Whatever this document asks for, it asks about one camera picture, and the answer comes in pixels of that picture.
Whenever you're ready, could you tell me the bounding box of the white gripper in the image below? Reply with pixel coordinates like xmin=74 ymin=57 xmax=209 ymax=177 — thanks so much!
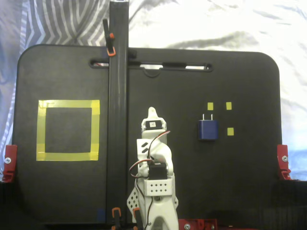
xmin=141 ymin=107 xmax=169 ymax=140

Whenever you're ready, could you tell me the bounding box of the blue white charger block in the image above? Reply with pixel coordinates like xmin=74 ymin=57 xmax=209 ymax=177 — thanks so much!
xmin=198 ymin=113 xmax=219 ymax=142

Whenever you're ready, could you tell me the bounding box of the long black bar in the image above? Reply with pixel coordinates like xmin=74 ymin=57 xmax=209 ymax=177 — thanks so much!
xmin=106 ymin=0 xmax=130 ymax=226

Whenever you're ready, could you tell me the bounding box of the yellow tape square outline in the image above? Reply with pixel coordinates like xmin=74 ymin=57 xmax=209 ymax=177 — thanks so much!
xmin=35 ymin=99 xmax=101 ymax=161

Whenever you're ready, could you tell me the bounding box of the orange black spring clamp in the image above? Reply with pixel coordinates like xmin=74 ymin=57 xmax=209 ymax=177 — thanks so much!
xmin=102 ymin=18 xmax=117 ymax=57
xmin=132 ymin=207 xmax=142 ymax=228
xmin=111 ymin=207 xmax=122 ymax=228

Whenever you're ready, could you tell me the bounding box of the white bed sheet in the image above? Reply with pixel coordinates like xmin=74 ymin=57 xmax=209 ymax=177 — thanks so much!
xmin=128 ymin=0 xmax=307 ymax=180

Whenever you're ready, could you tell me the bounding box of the grey striped fabric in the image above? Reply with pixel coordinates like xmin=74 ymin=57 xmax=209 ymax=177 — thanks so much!
xmin=0 ymin=0 xmax=113 ymax=154

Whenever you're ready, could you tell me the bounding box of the red table clamp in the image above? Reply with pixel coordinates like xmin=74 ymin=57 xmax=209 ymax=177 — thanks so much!
xmin=2 ymin=144 xmax=18 ymax=183
xmin=276 ymin=144 xmax=292 ymax=181

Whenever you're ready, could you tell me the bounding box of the black corrugated backdrop board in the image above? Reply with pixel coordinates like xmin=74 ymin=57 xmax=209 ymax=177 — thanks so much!
xmin=0 ymin=179 xmax=307 ymax=230

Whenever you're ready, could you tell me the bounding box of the red black white servo cable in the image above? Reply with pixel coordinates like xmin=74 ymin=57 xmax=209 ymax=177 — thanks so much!
xmin=148 ymin=130 xmax=171 ymax=161
xmin=129 ymin=160 xmax=154 ymax=228

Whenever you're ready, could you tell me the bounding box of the red mast base bracket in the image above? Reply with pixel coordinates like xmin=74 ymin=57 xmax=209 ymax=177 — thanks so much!
xmin=177 ymin=218 xmax=219 ymax=230

